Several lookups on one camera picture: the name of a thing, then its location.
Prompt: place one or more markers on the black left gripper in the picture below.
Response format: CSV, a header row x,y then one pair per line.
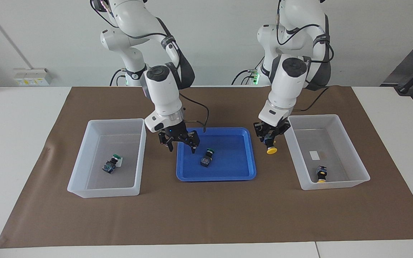
x,y
271,129

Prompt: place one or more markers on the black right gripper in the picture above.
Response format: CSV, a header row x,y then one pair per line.
x,y
177,134

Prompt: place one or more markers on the yellow push button switch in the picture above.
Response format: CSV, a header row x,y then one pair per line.
x,y
322,173
271,150

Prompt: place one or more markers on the green push button switch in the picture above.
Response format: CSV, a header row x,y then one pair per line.
x,y
206,160
109,166

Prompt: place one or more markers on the white paper label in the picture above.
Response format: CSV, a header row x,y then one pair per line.
x,y
120,163
314,155

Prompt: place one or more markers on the blue plastic tray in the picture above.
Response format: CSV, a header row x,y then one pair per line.
x,y
228,165

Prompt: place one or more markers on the translucent white plastic box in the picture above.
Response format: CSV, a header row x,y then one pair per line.
x,y
335,157
102,182

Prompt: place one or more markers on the brown paper table mat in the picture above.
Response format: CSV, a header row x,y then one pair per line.
x,y
206,215

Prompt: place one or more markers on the white wall socket box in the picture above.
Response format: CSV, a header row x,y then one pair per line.
x,y
31,77

